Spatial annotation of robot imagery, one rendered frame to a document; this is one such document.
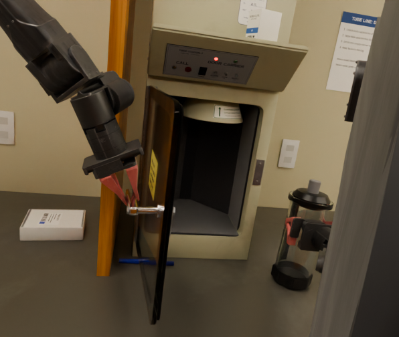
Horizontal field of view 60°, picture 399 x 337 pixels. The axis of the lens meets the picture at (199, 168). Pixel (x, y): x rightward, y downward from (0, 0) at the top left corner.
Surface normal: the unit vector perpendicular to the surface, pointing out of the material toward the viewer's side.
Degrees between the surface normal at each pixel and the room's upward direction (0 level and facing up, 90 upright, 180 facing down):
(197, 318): 0
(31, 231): 90
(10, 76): 90
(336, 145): 90
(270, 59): 135
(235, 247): 90
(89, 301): 0
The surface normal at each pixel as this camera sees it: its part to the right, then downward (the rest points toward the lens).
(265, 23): 0.38, 0.31
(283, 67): 0.02, 0.88
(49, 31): 0.80, -0.35
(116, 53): 0.15, 0.30
